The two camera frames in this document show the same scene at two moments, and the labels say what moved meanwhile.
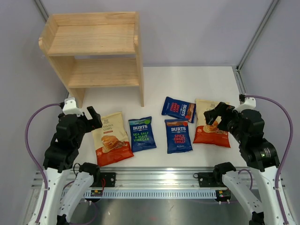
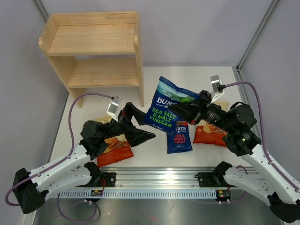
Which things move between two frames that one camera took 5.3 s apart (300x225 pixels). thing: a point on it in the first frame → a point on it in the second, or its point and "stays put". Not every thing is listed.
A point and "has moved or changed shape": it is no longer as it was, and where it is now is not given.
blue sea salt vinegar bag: x=142 y=134 has moved or changed shape
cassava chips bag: x=111 y=142 stays put
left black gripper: x=95 y=122 → x=136 y=136
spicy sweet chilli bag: x=178 y=136 stays put
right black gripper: x=223 y=109 → x=194 y=111
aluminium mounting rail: x=150 y=176 stays put
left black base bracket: x=109 y=178 stays put
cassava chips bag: x=209 y=134 stays put
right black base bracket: x=210 y=179 stays put
